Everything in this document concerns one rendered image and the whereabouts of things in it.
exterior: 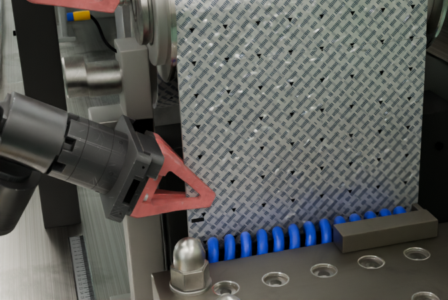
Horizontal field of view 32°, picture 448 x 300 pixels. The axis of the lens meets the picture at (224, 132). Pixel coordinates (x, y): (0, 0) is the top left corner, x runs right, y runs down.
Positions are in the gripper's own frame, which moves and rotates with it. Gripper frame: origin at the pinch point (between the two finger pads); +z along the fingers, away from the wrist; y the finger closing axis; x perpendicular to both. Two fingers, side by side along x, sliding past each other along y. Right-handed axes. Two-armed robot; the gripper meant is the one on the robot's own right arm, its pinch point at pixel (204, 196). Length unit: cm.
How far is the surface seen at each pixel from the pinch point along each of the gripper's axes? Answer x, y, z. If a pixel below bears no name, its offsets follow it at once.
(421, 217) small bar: 7.1, 5.5, 18.3
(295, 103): 11.4, 0.3, 3.7
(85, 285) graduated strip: -21.1, -17.0, -1.1
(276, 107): 10.4, 0.3, 2.3
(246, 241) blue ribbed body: -1.7, 3.1, 4.5
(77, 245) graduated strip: -21.2, -27.1, -1.1
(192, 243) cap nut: -1.7, 7.4, -2.2
